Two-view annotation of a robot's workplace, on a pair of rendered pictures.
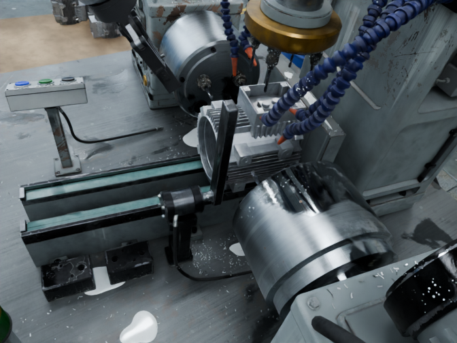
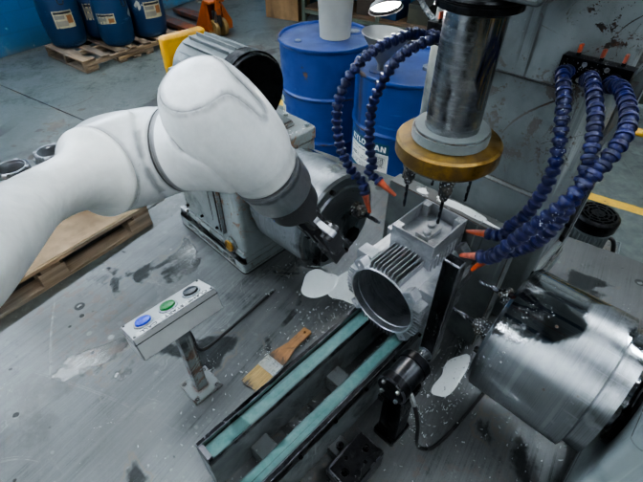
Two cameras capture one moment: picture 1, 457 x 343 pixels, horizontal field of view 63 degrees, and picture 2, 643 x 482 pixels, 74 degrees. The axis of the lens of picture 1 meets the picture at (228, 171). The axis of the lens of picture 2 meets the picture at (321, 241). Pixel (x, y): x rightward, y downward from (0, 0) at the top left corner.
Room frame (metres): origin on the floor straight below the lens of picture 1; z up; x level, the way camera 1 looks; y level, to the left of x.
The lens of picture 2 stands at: (0.13, 0.34, 1.70)
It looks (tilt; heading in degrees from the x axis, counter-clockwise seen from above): 42 degrees down; 343
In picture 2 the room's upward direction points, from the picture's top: straight up
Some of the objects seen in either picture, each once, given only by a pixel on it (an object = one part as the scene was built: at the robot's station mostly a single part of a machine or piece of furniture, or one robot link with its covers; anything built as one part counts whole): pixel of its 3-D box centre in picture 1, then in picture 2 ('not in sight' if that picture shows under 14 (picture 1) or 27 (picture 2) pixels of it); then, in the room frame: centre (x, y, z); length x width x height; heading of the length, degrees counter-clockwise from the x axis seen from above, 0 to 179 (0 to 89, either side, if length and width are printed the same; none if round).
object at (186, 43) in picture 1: (202, 56); (298, 198); (0.99, 0.14, 1.04); 0.37 x 0.25 x 0.25; 28
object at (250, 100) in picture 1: (269, 109); (427, 234); (0.70, -0.07, 1.11); 0.12 x 0.11 x 0.07; 118
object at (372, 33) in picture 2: not in sight; (384, 56); (2.14, -0.61, 0.93); 0.25 x 0.24 x 0.25; 130
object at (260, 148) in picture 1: (246, 142); (409, 275); (0.68, -0.03, 1.01); 0.20 x 0.19 x 0.19; 118
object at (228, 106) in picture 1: (221, 158); (438, 314); (0.50, 0.02, 1.12); 0.04 x 0.03 x 0.26; 118
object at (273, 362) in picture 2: not in sight; (279, 357); (0.70, 0.27, 0.80); 0.21 x 0.05 x 0.01; 123
